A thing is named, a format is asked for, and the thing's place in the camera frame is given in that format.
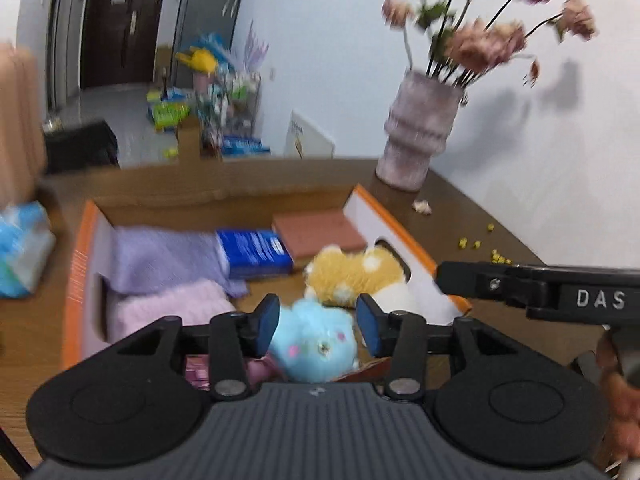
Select small brown cardboard box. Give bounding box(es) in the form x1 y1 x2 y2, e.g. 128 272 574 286
175 117 204 161

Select dark brown entrance door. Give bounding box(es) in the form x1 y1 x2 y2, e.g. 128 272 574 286
79 0 169 90

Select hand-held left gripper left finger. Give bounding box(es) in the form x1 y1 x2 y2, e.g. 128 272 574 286
117 294 281 402

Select blue plastic bag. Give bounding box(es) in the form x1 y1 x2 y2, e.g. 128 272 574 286
199 33 236 69

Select dried pink rose bouquet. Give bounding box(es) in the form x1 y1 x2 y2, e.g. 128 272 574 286
369 0 599 89

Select scattered yellow bits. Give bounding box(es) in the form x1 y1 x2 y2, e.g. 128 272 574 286
457 222 514 266

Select pink knitted cloth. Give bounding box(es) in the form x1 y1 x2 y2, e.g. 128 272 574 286
107 279 236 344

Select red-brown sponge block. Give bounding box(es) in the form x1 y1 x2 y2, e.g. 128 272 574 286
272 210 369 261

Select yellow watering can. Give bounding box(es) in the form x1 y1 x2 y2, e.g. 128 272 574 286
175 47 219 74

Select green package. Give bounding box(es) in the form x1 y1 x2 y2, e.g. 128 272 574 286
147 99 191 131

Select black bag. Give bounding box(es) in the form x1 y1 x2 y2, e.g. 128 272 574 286
42 118 121 174

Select pink suitcase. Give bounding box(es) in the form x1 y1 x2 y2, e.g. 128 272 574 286
0 42 49 206

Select person's right hand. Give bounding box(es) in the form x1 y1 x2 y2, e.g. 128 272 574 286
594 329 640 463

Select orange and white cardboard box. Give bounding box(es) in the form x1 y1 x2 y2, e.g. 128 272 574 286
62 183 474 392

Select light blue plush toy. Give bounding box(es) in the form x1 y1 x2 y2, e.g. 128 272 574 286
269 298 359 384

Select blue tissue pack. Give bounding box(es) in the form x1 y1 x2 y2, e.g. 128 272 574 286
0 202 57 299

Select pink fuzzy toy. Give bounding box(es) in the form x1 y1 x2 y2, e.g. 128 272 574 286
184 353 286 391

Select blue flat packs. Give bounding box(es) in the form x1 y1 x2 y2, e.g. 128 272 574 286
220 134 271 157

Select purple knitted cloth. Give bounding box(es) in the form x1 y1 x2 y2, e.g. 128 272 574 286
110 226 249 297

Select yellow spotted plush toy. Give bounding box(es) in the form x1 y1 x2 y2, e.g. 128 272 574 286
303 244 419 314

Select pink ribbed vase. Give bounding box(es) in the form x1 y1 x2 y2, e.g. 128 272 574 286
374 68 466 192

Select white board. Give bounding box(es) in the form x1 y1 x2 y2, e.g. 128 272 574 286
283 109 335 159

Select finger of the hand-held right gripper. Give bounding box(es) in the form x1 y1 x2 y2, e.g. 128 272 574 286
434 260 549 309

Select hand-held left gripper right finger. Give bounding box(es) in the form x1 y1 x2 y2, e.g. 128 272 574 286
355 294 521 402

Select blue wipes packet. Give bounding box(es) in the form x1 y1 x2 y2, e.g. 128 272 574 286
215 228 295 280

